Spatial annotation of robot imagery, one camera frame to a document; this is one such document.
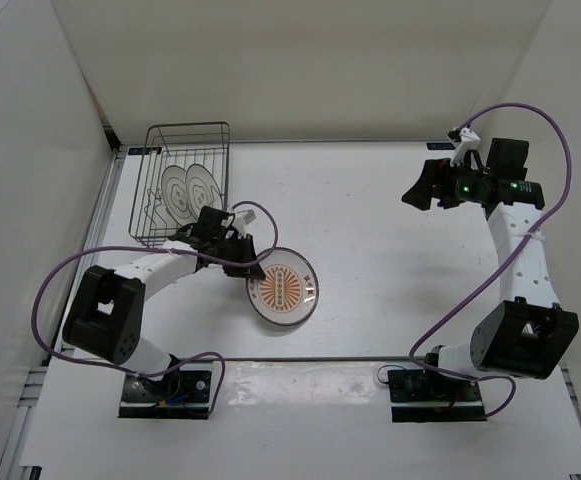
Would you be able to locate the orange sunburst pattern plate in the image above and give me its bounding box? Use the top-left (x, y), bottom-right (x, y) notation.
top-left (246, 247), bottom-right (320, 328)

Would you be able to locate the purple cable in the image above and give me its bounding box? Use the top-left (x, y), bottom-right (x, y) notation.
top-left (30, 200), bottom-right (281, 414)
top-left (408, 102), bottom-right (572, 418)

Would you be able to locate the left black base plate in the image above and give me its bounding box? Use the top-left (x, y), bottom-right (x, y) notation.
top-left (117, 361), bottom-right (215, 420)

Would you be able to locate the white plate black lettering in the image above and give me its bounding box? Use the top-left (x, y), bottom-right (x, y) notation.
top-left (186, 164), bottom-right (222, 218)

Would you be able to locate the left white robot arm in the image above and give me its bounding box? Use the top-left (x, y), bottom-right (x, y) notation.
top-left (62, 206), bottom-right (265, 400)

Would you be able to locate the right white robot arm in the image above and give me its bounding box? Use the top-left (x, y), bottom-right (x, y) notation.
top-left (402, 135), bottom-right (579, 400)

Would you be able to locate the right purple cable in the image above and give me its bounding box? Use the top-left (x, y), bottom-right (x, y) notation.
top-left (408, 102), bottom-right (572, 418)

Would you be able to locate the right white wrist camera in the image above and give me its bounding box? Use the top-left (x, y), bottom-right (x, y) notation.
top-left (447, 127), bottom-right (480, 167)

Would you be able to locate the grey wire dish rack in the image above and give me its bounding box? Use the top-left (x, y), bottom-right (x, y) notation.
top-left (128, 121), bottom-right (231, 247)

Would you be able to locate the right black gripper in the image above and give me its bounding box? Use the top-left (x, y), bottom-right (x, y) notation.
top-left (401, 156), bottom-right (491, 212)

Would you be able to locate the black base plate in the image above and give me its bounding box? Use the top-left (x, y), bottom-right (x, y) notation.
top-left (387, 369), bottom-right (486, 423)
top-left (117, 361), bottom-right (215, 420)

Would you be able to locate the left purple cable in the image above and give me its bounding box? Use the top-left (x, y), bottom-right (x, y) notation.
top-left (30, 200), bottom-right (281, 414)

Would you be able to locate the white plate middle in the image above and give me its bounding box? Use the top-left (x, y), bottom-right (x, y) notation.
top-left (161, 165), bottom-right (196, 225)

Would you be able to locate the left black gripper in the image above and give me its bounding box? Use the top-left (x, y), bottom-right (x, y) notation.
top-left (212, 233), bottom-right (265, 280)

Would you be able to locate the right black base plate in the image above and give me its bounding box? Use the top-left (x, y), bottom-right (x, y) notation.
top-left (387, 369), bottom-right (486, 423)

